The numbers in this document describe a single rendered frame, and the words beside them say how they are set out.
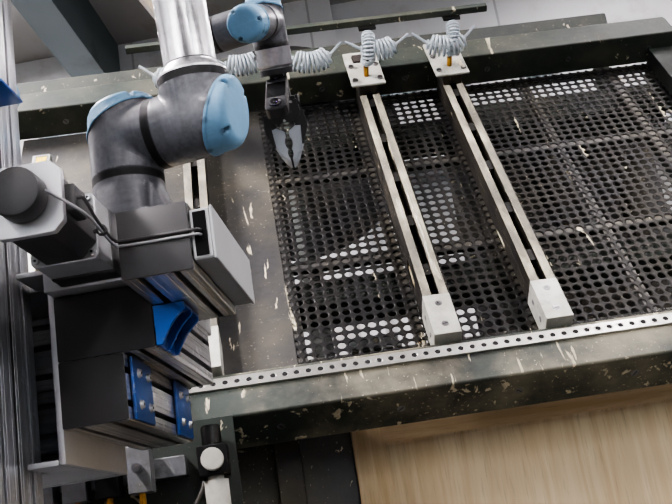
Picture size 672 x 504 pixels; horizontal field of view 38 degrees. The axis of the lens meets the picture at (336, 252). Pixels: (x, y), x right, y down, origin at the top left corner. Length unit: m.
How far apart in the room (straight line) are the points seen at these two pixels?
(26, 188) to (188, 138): 0.48
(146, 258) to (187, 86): 0.42
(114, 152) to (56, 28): 4.27
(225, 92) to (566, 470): 1.25
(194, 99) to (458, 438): 1.11
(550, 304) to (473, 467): 0.41
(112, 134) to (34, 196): 0.50
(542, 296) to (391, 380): 0.41
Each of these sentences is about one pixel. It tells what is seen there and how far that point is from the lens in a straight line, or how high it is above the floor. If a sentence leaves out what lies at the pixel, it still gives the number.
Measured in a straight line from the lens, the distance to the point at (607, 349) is 2.17.
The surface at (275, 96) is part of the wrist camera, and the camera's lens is 2.04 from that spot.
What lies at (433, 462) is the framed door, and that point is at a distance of 2.29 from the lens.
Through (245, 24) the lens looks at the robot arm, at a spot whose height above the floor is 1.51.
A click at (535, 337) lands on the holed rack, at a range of 2.17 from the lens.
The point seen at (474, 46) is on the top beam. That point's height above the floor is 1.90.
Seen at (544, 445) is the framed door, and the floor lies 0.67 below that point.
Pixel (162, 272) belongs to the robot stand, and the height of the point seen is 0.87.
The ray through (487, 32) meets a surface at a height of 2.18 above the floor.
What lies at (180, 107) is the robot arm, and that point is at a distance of 1.55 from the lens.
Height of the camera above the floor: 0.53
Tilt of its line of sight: 16 degrees up
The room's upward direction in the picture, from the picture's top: 9 degrees counter-clockwise
